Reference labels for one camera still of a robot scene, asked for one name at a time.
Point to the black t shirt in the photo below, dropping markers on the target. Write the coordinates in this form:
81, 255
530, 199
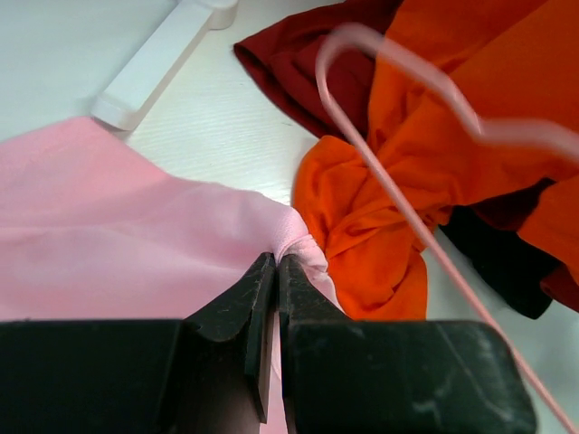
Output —
509, 265

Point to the white metal clothes rack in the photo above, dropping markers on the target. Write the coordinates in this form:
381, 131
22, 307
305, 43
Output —
136, 88

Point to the orange t shirt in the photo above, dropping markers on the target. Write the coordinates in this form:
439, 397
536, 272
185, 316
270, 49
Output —
511, 59

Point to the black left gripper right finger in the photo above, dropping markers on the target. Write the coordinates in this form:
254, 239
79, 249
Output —
340, 375

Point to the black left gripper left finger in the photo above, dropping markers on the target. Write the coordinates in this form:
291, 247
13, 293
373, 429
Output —
207, 373

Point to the pink t shirt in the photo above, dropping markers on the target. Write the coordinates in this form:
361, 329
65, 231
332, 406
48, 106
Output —
89, 227

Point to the pink wire hanger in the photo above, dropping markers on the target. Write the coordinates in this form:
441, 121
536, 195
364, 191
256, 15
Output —
527, 131

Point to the dark red t shirt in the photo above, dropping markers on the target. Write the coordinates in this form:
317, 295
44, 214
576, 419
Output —
281, 60

